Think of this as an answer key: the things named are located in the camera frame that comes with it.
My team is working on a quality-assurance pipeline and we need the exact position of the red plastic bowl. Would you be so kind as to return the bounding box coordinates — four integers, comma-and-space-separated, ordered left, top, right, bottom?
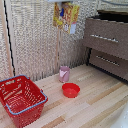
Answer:
61, 82, 81, 99

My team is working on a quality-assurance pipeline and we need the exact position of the pink plastic cup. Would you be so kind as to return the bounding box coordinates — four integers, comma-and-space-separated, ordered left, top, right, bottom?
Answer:
58, 65, 72, 84

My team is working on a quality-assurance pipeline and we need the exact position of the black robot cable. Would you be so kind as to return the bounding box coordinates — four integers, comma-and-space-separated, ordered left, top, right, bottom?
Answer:
101, 0, 128, 7

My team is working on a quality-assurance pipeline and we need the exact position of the brown drawer cabinet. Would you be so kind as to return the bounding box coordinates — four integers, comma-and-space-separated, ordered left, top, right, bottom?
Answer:
81, 9, 128, 83

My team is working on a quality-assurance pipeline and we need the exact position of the red shopping basket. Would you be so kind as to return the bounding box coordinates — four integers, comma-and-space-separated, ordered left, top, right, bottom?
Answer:
0, 74, 49, 128

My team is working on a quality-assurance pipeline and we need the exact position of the yellow snack bag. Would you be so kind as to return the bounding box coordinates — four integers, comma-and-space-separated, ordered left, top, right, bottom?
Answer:
52, 1, 81, 35

